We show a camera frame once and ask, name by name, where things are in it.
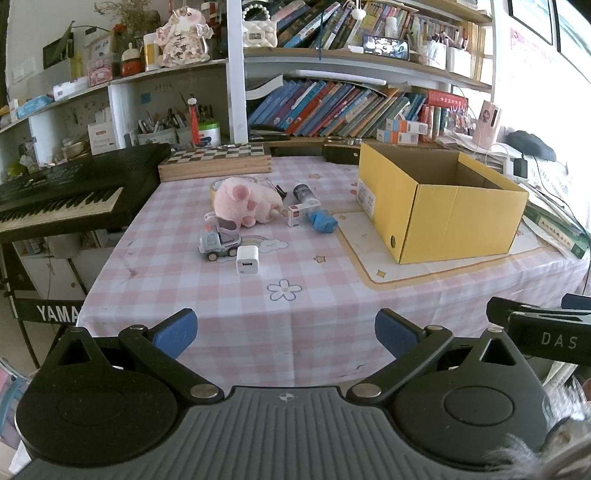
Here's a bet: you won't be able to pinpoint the framed wall picture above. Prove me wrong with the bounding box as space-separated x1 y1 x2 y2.
508 0 555 44
554 0 591 84

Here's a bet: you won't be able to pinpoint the dried flowers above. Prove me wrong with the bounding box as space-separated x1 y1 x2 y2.
95 0 160 38

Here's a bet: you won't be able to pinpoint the white bookshelf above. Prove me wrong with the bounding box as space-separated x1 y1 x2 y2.
0 0 499 167

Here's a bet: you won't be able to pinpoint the dark pouch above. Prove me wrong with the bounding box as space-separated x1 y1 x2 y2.
507 130 557 161

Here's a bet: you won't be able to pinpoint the pink checked cloth desktop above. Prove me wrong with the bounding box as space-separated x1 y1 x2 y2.
76 154 591 388

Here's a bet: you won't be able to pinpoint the red jar with white lid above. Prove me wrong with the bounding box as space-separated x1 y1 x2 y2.
120 42 143 78

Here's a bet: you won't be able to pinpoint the yellow cardboard box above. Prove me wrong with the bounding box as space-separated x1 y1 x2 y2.
355 141 530 265

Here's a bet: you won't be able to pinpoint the white quilted handbag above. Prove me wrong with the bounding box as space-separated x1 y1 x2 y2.
242 4 278 48

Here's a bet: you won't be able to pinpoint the white pen cup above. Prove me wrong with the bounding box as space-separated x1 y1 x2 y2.
427 39 472 77

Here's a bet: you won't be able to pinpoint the wooden chessboard box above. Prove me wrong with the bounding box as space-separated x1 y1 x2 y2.
158 143 272 182

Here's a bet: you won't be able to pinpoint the black keyboard stand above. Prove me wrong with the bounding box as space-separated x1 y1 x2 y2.
0 231 93 365

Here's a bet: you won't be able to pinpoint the green book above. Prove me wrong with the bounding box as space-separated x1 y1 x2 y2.
524 203 591 259

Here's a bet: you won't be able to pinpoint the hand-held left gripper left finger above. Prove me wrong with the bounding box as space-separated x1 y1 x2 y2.
34 308 225 401

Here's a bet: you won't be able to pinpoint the glitter glue bottle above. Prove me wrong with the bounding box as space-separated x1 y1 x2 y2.
294 183 322 209

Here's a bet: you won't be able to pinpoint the white charger cube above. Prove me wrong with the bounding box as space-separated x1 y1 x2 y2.
236 246 260 276

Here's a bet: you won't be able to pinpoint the white cabinet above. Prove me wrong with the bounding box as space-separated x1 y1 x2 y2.
14 231 121 305

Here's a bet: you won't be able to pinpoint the pink box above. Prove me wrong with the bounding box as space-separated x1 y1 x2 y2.
87 34 115 87

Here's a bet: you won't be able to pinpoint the row of leaning books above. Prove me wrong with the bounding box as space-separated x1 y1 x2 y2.
247 78 472 139

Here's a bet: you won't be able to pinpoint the black electronic keyboard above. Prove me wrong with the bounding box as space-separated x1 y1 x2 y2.
0 143 172 245

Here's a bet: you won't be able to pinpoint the black picture frame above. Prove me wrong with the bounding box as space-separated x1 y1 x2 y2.
42 28 75 70

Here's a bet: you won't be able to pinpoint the white red staple box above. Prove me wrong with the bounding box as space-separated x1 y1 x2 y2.
286 203 308 229

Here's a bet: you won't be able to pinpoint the shelf of upright books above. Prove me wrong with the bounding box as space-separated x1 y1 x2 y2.
270 0 495 51

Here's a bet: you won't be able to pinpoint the blue tissue pack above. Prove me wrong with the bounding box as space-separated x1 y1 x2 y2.
16 95 55 118

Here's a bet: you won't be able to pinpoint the dark drawer box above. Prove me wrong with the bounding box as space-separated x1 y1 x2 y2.
323 143 362 166

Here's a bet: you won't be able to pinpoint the red hanging tube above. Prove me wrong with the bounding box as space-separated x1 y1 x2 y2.
187 95 200 144

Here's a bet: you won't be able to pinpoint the white box with red label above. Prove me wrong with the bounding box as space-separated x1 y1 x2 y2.
88 121 117 155

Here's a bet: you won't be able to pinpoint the pen holder with pens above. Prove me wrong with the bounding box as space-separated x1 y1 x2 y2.
137 106 178 147

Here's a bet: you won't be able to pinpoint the grey furry cloth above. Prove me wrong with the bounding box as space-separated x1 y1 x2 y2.
485 376 591 480

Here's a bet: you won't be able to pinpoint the orange white small box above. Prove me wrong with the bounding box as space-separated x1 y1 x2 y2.
385 118 430 136
376 129 420 145

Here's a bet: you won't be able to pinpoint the blue clay lump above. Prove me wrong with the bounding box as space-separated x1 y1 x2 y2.
307 209 339 234

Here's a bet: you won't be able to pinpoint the white canister with green lid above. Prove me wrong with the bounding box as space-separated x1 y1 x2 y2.
196 121 221 146

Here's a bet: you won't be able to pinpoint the grey toy truck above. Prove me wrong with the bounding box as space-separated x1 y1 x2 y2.
198 211 243 263

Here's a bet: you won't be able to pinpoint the white tube lamp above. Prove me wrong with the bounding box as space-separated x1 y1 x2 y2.
284 70 386 86

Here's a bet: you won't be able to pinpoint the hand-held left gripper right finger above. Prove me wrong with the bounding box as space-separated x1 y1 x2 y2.
346 308 541 402

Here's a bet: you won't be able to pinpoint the wall switch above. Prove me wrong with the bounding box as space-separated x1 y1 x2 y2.
11 58 35 84

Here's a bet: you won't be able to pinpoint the pink plush toy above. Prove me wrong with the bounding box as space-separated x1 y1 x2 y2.
213 177 283 228

